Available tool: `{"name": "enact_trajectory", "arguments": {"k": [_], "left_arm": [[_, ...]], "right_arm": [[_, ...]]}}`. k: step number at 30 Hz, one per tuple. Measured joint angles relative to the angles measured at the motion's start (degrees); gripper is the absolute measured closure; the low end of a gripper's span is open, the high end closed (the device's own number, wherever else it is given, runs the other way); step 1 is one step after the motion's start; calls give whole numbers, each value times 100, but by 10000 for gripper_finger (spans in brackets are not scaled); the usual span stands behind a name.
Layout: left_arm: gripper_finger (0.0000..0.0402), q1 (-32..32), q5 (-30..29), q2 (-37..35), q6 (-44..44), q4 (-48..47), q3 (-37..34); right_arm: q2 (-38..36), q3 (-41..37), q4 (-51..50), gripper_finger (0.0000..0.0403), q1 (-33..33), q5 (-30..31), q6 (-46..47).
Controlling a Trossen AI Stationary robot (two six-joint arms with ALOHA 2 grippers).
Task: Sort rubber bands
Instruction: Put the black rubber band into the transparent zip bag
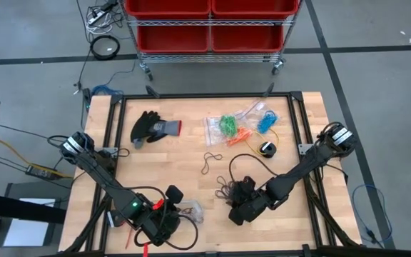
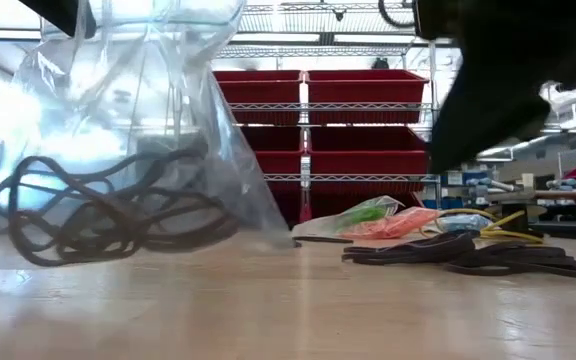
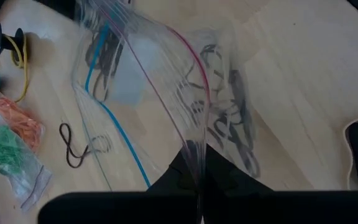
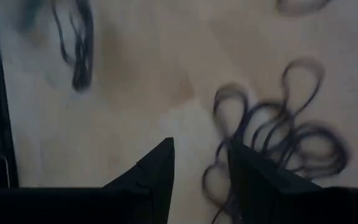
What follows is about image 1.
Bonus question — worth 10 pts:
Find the dark grey rubber band tangle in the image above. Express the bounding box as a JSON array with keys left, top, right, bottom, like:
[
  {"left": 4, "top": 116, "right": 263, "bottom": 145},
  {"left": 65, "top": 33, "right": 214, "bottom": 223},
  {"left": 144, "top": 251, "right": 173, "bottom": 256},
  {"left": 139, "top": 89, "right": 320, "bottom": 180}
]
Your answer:
[{"left": 215, "top": 175, "right": 235, "bottom": 204}]

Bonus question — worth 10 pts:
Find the stack of clear plastic bags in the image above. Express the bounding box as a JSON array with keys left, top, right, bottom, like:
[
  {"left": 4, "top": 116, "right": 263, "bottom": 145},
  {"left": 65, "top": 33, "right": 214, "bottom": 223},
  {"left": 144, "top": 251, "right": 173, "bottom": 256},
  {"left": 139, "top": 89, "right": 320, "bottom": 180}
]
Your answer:
[{"left": 177, "top": 198, "right": 206, "bottom": 226}]

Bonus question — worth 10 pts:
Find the red cable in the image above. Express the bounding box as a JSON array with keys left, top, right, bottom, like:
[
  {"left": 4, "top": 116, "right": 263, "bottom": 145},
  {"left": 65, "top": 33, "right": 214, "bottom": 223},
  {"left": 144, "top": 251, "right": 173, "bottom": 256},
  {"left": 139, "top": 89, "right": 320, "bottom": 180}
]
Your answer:
[{"left": 125, "top": 228, "right": 135, "bottom": 251}]

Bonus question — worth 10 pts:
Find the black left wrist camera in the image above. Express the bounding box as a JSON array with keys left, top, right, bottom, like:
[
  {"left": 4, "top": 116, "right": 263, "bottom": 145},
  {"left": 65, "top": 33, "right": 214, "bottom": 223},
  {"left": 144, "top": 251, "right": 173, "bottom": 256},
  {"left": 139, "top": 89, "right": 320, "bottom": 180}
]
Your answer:
[{"left": 148, "top": 210, "right": 181, "bottom": 240}]

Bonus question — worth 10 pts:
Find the white panel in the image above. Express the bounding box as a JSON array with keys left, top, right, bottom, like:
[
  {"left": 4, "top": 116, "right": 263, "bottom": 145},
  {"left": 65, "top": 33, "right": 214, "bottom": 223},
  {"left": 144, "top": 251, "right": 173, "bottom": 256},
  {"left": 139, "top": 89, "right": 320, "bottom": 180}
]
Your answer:
[{"left": 2, "top": 197, "right": 56, "bottom": 248}]

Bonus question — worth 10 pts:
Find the blue cable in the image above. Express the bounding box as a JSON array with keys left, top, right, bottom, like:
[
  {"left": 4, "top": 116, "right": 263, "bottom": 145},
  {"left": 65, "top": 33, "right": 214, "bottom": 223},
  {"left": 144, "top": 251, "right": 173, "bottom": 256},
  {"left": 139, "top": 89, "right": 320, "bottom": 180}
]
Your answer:
[
  {"left": 90, "top": 84, "right": 124, "bottom": 97},
  {"left": 350, "top": 183, "right": 394, "bottom": 249}
]

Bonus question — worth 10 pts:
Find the white cable bundle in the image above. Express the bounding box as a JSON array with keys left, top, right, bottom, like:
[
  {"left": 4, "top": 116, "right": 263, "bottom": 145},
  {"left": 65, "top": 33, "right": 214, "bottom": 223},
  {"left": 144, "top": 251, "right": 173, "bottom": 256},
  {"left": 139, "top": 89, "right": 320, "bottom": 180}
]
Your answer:
[{"left": 83, "top": 0, "right": 124, "bottom": 36}]

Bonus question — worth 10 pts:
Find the yellow cable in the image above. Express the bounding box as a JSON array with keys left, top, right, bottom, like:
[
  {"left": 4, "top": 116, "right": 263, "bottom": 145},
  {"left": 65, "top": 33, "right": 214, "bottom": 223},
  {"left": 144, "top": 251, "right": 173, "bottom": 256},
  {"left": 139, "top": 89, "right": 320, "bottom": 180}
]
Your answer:
[{"left": 244, "top": 128, "right": 280, "bottom": 158}]

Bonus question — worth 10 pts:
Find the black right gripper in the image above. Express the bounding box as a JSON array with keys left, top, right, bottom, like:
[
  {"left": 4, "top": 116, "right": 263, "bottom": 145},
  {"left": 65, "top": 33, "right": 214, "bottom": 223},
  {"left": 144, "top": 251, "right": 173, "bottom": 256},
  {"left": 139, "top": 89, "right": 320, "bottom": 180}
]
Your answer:
[{"left": 225, "top": 176, "right": 269, "bottom": 226}]

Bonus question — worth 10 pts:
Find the black and green bag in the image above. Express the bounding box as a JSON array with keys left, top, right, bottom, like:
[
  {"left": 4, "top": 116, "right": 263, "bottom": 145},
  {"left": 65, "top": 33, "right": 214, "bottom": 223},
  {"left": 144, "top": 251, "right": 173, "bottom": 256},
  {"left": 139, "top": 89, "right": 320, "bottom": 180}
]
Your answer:
[{"left": 129, "top": 110, "right": 184, "bottom": 150}]

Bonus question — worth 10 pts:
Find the blue rubber band bunch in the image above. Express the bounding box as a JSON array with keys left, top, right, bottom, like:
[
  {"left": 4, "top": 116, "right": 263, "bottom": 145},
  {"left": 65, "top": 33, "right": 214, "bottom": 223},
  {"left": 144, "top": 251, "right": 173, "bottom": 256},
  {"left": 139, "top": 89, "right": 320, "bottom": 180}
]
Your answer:
[{"left": 257, "top": 109, "right": 278, "bottom": 135}]

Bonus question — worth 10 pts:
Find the orange rubber band bunch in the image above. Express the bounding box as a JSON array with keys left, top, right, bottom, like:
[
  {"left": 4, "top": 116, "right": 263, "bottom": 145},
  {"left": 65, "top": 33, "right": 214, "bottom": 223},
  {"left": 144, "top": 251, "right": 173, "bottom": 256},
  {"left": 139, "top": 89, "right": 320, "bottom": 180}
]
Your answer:
[{"left": 226, "top": 127, "right": 253, "bottom": 146}]

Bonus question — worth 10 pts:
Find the chrome wire shelving rack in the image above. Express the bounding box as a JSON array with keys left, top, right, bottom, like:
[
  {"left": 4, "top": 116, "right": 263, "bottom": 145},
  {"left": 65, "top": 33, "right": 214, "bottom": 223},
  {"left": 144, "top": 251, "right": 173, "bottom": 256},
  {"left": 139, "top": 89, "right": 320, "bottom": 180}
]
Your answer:
[{"left": 118, "top": 0, "right": 302, "bottom": 82}]

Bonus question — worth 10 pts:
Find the black camera cable loop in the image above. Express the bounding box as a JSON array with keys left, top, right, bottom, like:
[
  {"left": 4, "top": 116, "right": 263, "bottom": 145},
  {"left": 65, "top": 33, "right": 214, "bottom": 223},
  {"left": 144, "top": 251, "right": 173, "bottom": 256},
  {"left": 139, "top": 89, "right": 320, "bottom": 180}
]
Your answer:
[{"left": 133, "top": 213, "right": 199, "bottom": 251}]

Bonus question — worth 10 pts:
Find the orange floor cable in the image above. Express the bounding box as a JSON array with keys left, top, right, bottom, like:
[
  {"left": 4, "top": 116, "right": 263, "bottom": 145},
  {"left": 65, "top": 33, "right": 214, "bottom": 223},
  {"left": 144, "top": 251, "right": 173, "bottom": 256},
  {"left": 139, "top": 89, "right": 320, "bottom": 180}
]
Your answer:
[{"left": 0, "top": 134, "right": 75, "bottom": 179}]

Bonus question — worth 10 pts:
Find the green rubber band bunch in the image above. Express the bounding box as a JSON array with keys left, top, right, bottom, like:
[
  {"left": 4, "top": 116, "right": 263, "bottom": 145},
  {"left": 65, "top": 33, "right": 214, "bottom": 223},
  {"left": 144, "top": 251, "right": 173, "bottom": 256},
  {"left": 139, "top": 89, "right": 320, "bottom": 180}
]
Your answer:
[{"left": 218, "top": 114, "right": 239, "bottom": 138}]

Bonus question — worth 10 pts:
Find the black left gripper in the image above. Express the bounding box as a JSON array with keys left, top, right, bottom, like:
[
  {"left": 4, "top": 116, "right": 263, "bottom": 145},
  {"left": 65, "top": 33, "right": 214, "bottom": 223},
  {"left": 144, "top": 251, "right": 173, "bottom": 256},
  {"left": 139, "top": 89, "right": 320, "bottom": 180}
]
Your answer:
[{"left": 143, "top": 184, "right": 186, "bottom": 247}]

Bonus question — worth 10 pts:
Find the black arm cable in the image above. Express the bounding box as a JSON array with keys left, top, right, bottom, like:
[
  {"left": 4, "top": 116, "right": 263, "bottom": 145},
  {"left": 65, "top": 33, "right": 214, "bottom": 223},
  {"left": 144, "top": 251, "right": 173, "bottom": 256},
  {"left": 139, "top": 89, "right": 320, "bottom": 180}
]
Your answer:
[
  {"left": 228, "top": 153, "right": 280, "bottom": 183},
  {"left": 126, "top": 186, "right": 167, "bottom": 215}
]

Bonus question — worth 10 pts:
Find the black round ring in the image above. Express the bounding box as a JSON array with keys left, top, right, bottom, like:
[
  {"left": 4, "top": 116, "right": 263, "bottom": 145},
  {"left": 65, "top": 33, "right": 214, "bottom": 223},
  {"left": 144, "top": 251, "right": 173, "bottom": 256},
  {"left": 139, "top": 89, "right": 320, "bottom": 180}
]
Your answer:
[{"left": 88, "top": 34, "right": 121, "bottom": 61}]

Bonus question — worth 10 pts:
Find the red plastic bin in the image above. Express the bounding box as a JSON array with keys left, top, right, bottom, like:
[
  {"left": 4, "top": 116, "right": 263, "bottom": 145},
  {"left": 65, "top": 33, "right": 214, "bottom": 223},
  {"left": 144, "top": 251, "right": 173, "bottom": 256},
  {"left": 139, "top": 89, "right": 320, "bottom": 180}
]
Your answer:
[
  {"left": 211, "top": 0, "right": 300, "bottom": 19},
  {"left": 210, "top": 24, "right": 285, "bottom": 54},
  {"left": 124, "top": 0, "right": 212, "bottom": 19},
  {"left": 136, "top": 24, "right": 210, "bottom": 54}
]

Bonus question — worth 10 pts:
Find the black furniture frame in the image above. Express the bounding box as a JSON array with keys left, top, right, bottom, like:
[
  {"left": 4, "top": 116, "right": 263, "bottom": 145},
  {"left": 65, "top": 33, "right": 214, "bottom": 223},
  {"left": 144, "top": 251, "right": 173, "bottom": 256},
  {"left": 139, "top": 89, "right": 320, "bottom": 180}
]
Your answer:
[{"left": 0, "top": 191, "right": 67, "bottom": 257}]

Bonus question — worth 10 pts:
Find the white power strip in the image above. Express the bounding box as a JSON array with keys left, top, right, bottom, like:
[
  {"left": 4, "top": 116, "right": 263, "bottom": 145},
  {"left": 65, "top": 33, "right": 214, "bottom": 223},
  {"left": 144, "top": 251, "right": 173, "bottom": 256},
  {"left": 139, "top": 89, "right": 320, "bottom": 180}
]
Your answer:
[{"left": 86, "top": 9, "right": 106, "bottom": 25}]

